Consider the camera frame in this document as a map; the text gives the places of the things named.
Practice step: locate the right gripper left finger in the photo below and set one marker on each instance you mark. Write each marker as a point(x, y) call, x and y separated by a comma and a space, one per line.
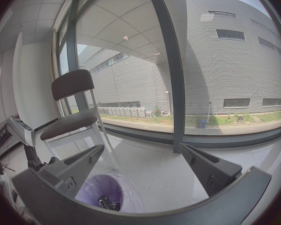
point(77, 170)

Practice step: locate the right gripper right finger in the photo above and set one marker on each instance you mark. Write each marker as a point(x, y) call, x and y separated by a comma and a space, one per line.
point(210, 172)

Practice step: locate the purple plastic bag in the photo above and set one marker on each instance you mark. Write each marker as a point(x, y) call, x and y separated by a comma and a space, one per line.
point(103, 184)

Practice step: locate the black plastic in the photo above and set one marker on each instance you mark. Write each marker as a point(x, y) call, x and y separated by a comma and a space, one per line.
point(109, 203)

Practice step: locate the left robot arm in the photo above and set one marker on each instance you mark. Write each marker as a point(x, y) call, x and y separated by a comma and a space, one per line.
point(25, 132)

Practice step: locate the white chair with dark seat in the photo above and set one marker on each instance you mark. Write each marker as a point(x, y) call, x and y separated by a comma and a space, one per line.
point(70, 121)

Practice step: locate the window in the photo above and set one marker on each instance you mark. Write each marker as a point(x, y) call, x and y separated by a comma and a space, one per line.
point(173, 78)

